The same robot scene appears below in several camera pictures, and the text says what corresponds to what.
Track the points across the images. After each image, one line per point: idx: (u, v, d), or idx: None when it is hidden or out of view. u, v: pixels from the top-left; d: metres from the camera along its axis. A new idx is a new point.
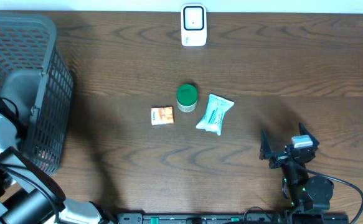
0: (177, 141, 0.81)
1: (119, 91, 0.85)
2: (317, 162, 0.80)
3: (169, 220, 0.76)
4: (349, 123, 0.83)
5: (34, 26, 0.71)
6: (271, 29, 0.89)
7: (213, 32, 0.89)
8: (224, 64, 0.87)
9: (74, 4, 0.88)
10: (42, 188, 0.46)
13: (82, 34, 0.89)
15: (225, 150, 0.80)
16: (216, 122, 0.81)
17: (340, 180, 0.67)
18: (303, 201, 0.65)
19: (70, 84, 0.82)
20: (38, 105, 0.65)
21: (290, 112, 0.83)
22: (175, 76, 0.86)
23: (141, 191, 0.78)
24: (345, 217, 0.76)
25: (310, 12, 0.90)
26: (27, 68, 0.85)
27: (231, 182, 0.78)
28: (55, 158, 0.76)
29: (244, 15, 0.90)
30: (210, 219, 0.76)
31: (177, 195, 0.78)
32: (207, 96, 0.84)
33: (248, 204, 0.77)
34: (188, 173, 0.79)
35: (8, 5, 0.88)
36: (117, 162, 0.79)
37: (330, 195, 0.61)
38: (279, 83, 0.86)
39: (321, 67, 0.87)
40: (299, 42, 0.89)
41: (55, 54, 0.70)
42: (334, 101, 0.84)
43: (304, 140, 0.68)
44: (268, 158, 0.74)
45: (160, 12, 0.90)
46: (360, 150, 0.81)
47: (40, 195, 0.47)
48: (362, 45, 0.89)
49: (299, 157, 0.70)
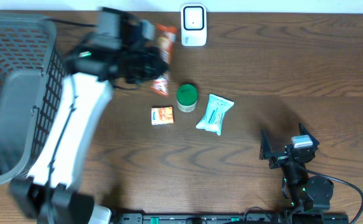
0: (177, 141, 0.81)
1: (119, 91, 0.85)
2: (317, 163, 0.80)
3: (169, 220, 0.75)
4: (348, 124, 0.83)
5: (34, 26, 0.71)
6: (271, 28, 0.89)
7: (213, 32, 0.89)
8: (224, 65, 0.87)
9: (74, 4, 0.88)
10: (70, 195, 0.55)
13: (82, 34, 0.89)
15: (225, 150, 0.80)
16: (216, 122, 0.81)
17: (340, 180, 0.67)
18: (303, 201, 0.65)
19: None
20: (38, 105, 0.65)
21: (290, 112, 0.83)
22: (175, 76, 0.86)
23: (142, 191, 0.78)
24: (345, 217, 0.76)
25: (310, 12, 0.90)
26: (27, 68, 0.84)
27: (231, 182, 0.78)
28: None
29: (244, 15, 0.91)
30: (210, 219, 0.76)
31: (177, 195, 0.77)
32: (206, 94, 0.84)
33: (248, 204, 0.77)
34: (188, 173, 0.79)
35: (8, 5, 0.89)
36: (117, 162, 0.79)
37: (330, 195, 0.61)
38: (278, 83, 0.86)
39: (321, 68, 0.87)
40: (299, 42, 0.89)
41: (55, 54, 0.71)
42: (333, 101, 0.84)
43: (304, 140, 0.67)
44: (268, 158, 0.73)
45: (160, 12, 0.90)
46: (360, 150, 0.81)
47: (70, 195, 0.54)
48: (362, 45, 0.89)
49: (299, 157, 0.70)
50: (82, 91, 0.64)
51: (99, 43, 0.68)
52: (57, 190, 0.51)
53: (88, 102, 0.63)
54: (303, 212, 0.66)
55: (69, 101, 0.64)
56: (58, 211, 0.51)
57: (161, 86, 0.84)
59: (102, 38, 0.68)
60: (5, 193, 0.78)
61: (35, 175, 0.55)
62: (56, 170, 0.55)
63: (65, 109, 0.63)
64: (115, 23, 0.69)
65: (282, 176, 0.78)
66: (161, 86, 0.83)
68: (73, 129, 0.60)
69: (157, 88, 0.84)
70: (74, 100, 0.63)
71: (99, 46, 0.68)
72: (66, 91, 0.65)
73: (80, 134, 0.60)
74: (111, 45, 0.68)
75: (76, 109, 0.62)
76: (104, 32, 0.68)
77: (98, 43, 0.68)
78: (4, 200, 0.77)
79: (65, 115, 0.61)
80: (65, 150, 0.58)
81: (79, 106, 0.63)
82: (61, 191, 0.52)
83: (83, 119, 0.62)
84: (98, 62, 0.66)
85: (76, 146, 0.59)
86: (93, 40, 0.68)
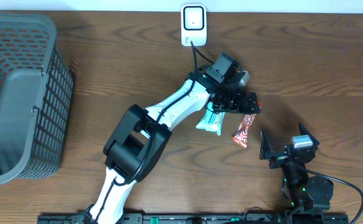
0: (177, 141, 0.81)
1: (119, 91, 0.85)
2: (317, 163, 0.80)
3: (169, 220, 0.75)
4: (348, 123, 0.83)
5: (34, 26, 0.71)
6: (271, 29, 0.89)
7: (213, 32, 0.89)
8: None
9: (74, 4, 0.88)
10: (132, 165, 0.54)
13: (82, 34, 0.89)
15: (225, 150, 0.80)
16: (216, 122, 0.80)
17: (340, 180, 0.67)
18: (302, 201, 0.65)
19: (70, 84, 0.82)
20: (38, 105, 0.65)
21: (290, 112, 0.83)
22: (176, 76, 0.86)
23: (142, 191, 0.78)
24: (345, 217, 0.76)
25: (310, 12, 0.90)
26: (27, 68, 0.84)
27: (231, 182, 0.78)
28: (55, 158, 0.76)
29: (244, 15, 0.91)
30: (210, 219, 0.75)
31: (177, 195, 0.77)
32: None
33: (248, 204, 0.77)
34: (188, 173, 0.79)
35: (8, 5, 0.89)
36: None
37: (330, 195, 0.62)
38: (278, 83, 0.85)
39: (322, 68, 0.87)
40: (299, 42, 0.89)
41: (55, 54, 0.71)
42: (333, 101, 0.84)
43: (304, 140, 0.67)
44: (268, 158, 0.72)
45: (160, 12, 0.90)
46: (360, 149, 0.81)
47: (136, 164, 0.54)
48: (362, 45, 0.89)
49: (299, 157, 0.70)
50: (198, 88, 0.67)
51: (212, 76, 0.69)
52: (159, 127, 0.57)
53: (199, 98, 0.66)
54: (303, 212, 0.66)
55: (185, 88, 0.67)
56: (153, 146, 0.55)
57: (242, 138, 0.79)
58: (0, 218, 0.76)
59: (215, 71, 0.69)
60: (5, 193, 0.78)
61: (149, 112, 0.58)
62: (164, 117, 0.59)
63: (180, 91, 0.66)
64: (230, 63, 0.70)
65: (282, 177, 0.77)
66: (244, 138, 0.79)
68: (182, 106, 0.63)
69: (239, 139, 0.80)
70: (190, 88, 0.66)
71: (215, 78, 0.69)
72: (188, 83, 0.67)
73: (183, 110, 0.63)
74: (218, 80, 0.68)
75: (188, 96, 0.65)
76: (227, 66, 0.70)
77: (209, 73, 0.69)
78: (4, 200, 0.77)
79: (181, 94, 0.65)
80: (174, 109, 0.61)
81: (193, 96, 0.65)
82: (157, 140, 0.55)
83: (189, 106, 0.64)
84: (208, 84, 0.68)
85: (177, 116, 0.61)
86: (219, 68, 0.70)
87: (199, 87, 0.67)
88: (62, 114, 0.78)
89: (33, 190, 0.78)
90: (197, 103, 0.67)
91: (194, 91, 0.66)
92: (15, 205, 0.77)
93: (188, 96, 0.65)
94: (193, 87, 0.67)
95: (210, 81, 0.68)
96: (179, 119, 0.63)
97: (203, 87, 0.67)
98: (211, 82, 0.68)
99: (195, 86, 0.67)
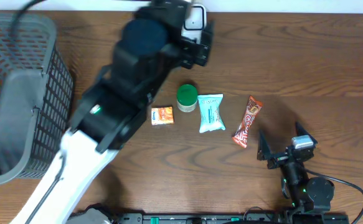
0: (177, 141, 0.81)
1: None
2: (317, 162, 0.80)
3: (169, 220, 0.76)
4: (348, 124, 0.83)
5: (34, 26, 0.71)
6: (271, 29, 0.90)
7: (213, 32, 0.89)
8: (224, 65, 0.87)
9: (74, 4, 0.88)
10: None
13: (82, 34, 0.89)
15: (225, 150, 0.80)
16: (217, 119, 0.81)
17: (342, 180, 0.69)
18: (303, 202, 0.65)
19: (70, 84, 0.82)
20: (38, 105, 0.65)
21: (290, 112, 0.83)
22: (175, 76, 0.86)
23: (142, 191, 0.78)
24: (345, 217, 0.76)
25: (310, 12, 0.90)
26: (27, 68, 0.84)
27: (231, 182, 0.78)
28: None
29: (244, 15, 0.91)
30: (210, 219, 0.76)
31: (177, 195, 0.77)
32: (202, 94, 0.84)
33: (248, 204, 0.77)
34: (188, 173, 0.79)
35: (8, 5, 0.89)
36: (117, 162, 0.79)
37: (330, 196, 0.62)
38: (278, 83, 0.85)
39: (321, 68, 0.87)
40: (299, 42, 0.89)
41: (55, 54, 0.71)
42: (333, 101, 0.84)
43: (305, 140, 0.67)
44: (268, 159, 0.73)
45: None
46: (359, 149, 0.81)
47: None
48: (362, 45, 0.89)
49: (300, 158, 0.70)
50: (73, 160, 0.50)
51: (106, 109, 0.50)
52: None
53: (79, 172, 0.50)
54: (303, 213, 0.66)
55: (56, 165, 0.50)
56: None
57: (243, 138, 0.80)
58: None
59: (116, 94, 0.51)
60: (5, 193, 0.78)
61: None
62: None
63: (50, 173, 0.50)
64: (134, 64, 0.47)
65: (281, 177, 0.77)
66: (245, 138, 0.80)
68: (60, 200, 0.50)
69: (239, 139, 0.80)
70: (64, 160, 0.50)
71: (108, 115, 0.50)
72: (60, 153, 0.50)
73: (65, 203, 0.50)
74: (113, 123, 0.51)
75: (62, 180, 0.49)
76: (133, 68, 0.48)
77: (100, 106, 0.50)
78: (4, 200, 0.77)
79: (50, 181, 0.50)
80: (46, 210, 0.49)
81: (66, 176, 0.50)
82: None
83: (71, 191, 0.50)
84: (111, 119, 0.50)
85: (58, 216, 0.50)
86: (118, 79, 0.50)
87: (73, 158, 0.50)
88: (62, 114, 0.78)
89: (32, 190, 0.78)
90: (86, 176, 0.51)
91: (68, 167, 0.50)
92: (15, 205, 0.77)
93: (61, 181, 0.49)
94: (66, 162, 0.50)
95: (108, 119, 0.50)
96: (63, 216, 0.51)
97: (91, 139, 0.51)
98: (104, 129, 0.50)
99: (66, 160, 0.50)
